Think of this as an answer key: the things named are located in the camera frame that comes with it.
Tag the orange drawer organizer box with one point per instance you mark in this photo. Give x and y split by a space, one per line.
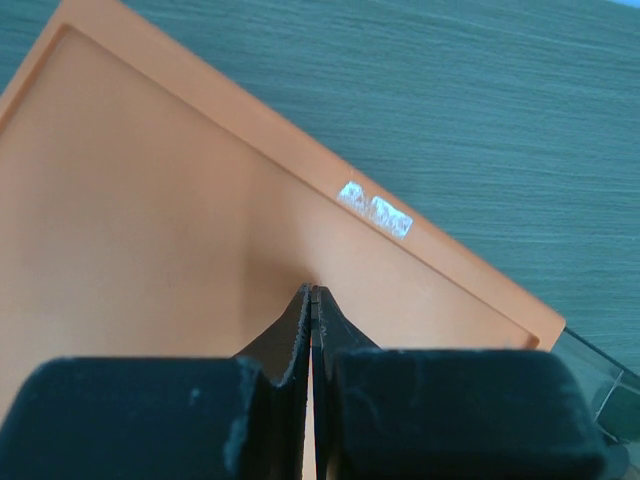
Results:
150 207

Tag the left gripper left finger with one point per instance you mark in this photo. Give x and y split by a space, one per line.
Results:
240 417

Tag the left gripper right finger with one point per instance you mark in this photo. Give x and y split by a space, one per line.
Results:
448 413

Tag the clear drawer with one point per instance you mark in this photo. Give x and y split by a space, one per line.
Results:
610 388

